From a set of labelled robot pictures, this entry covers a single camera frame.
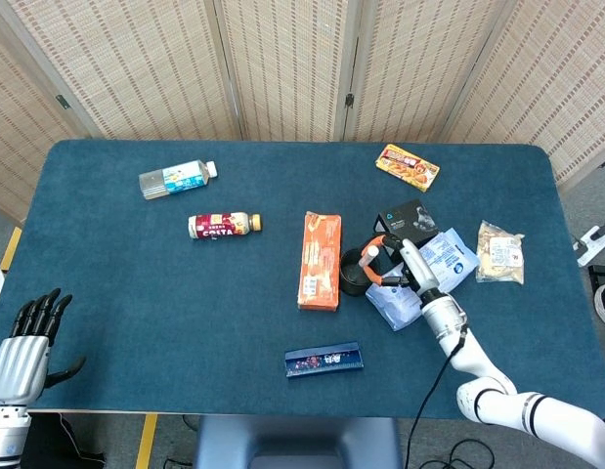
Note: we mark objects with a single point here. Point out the yellow curry box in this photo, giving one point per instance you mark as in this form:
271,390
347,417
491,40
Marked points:
407,167

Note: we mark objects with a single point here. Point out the white power strip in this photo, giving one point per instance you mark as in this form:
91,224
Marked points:
592,244

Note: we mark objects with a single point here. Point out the blue table cloth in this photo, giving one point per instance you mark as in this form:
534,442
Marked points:
185,303

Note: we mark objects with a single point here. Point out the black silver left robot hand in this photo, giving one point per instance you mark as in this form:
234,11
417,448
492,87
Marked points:
18,366

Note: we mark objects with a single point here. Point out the bamboo folding screen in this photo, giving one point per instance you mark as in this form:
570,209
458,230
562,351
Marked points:
292,68

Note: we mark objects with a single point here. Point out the white cylindrical tube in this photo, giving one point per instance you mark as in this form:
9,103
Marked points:
370,256

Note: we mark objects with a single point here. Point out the Costa coffee bottle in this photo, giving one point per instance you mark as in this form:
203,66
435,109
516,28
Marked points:
219,225

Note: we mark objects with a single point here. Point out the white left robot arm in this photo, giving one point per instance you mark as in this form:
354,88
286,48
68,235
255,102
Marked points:
6,435

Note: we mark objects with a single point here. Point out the clear snack bag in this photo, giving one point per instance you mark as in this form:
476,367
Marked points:
500,254

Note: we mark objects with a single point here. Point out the clear bottle blue label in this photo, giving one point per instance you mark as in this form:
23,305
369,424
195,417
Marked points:
177,180

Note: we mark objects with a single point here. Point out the black floor stand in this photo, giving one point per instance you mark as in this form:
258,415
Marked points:
602,273

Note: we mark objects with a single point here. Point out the black screen hinge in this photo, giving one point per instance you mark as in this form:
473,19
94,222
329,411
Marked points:
63,101
350,100

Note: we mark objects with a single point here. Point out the black round cup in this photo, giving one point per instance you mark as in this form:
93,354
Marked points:
351,285

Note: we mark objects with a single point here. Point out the orange-tipped silver right robot hand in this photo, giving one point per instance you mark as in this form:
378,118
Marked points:
419,268

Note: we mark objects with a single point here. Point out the dark blue long box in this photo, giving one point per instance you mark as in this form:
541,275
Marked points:
324,360

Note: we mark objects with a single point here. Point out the light blue plastic bag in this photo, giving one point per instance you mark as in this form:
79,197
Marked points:
451,259

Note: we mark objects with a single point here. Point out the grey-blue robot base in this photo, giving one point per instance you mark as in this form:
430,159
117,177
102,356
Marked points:
297,442

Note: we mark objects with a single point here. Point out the black product box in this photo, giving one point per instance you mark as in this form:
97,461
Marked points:
409,217

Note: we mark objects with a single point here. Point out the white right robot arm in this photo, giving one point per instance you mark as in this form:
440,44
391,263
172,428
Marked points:
478,361

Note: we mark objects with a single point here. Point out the black fabric bag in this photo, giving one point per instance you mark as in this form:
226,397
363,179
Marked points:
53,444

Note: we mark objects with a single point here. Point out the orange cardboard box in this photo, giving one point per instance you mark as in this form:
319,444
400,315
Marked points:
319,264

